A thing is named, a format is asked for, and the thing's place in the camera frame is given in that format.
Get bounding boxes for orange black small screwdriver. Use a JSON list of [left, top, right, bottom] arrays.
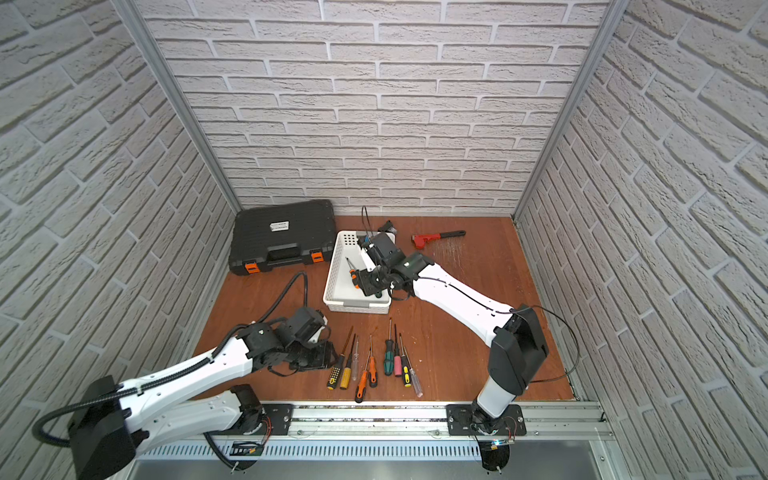
[[346, 257, 361, 290]]

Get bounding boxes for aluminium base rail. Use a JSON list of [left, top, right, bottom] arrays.
[[137, 398, 616, 445]]

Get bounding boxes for long orange screwdriver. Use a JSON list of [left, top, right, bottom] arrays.
[[354, 357, 370, 403]]

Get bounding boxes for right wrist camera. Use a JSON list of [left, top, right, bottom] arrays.
[[360, 244, 378, 271]]

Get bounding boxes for clear handle screwdriver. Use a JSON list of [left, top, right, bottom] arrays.
[[351, 352, 359, 382]]

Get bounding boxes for pink handle screwdriver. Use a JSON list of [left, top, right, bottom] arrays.
[[393, 326, 403, 377]]

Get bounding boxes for black plastic tool case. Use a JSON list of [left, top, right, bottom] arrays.
[[228, 200, 337, 276]]

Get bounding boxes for yellow handle screwdriver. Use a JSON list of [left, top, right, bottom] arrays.
[[340, 335, 357, 390]]

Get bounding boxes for white perforated plastic bin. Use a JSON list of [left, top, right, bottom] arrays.
[[323, 230, 392, 315]]

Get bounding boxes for small dark metal object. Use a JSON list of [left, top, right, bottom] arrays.
[[377, 220, 398, 235]]

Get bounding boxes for black yellow dotted screwdriver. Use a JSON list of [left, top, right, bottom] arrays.
[[327, 327, 354, 390]]

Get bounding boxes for short orange screwdriver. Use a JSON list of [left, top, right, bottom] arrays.
[[367, 336, 378, 388]]

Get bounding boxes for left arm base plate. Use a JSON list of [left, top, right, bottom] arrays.
[[238, 403, 294, 436]]

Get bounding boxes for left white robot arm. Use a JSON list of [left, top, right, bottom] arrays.
[[32, 307, 335, 479]]

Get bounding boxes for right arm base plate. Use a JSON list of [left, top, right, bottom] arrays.
[[446, 404, 527, 438]]

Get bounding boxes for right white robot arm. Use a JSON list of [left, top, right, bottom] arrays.
[[351, 232, 549, 424]]

